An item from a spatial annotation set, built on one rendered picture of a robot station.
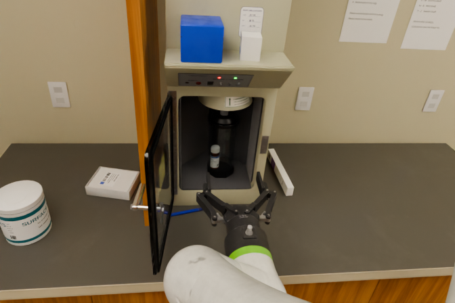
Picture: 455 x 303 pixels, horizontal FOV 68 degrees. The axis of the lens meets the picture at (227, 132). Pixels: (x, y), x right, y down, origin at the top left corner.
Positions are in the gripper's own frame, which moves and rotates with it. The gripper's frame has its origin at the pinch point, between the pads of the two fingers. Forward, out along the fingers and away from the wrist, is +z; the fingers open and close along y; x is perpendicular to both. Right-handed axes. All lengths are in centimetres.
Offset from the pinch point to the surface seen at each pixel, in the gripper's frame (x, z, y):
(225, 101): -12.4, 21.6, 0.8
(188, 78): -23.5, 11.9, 12.0
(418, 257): 28, -6, -61
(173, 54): -28.9, 14.1, 15.8
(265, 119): -7.5, 19.3, -11.9
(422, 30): -27, 62, -85
